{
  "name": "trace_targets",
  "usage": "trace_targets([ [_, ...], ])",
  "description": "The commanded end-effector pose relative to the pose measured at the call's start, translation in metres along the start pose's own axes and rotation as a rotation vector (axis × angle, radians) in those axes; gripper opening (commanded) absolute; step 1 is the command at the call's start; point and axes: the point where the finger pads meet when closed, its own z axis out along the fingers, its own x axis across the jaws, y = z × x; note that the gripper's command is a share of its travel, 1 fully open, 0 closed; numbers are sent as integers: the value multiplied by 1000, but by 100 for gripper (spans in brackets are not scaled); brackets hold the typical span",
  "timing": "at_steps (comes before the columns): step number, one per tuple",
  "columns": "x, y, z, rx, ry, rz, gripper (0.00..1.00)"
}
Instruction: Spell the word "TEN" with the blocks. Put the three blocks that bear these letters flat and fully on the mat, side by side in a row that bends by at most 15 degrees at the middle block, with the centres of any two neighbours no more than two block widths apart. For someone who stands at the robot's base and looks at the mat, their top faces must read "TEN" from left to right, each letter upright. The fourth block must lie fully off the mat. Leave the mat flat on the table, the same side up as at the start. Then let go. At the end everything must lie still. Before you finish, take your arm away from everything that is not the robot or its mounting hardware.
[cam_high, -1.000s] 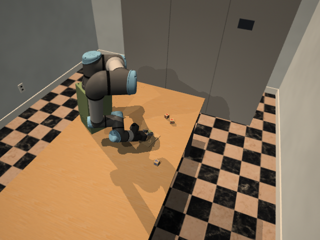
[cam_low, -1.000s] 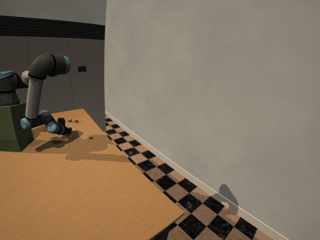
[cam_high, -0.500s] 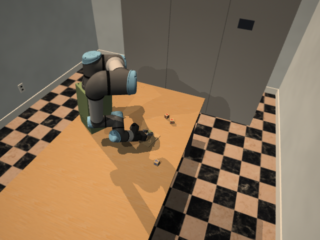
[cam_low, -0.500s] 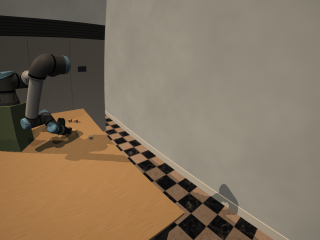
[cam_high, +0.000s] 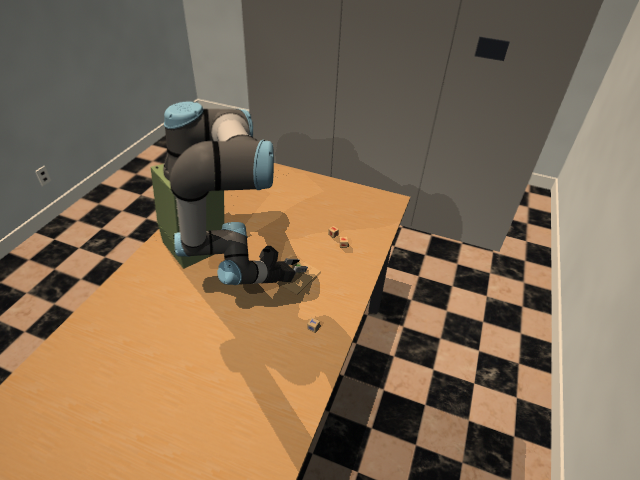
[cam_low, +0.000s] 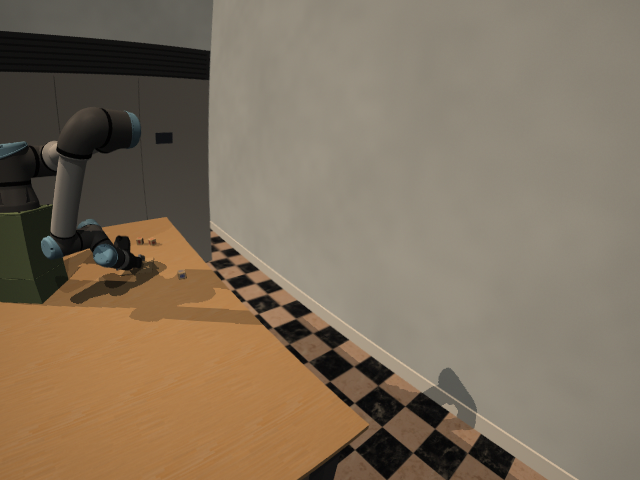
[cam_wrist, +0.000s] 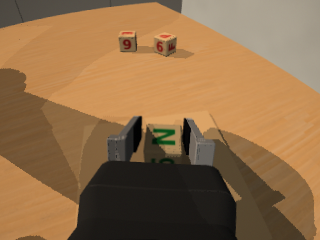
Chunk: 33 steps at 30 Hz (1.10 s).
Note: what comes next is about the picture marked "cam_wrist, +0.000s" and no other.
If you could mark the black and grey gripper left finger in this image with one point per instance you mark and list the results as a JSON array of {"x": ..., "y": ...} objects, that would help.
[{"x": 121, "y": 147}]

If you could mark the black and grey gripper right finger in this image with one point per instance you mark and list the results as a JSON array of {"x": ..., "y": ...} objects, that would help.
[{"x": 200, "y": 150}]

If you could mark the wooden letter block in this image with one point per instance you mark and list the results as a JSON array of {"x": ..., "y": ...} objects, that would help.
[
  {"x": 127, "y": 41},
  {"x": 165, "y": 44},
  {"x": 163, "y": 144}
]

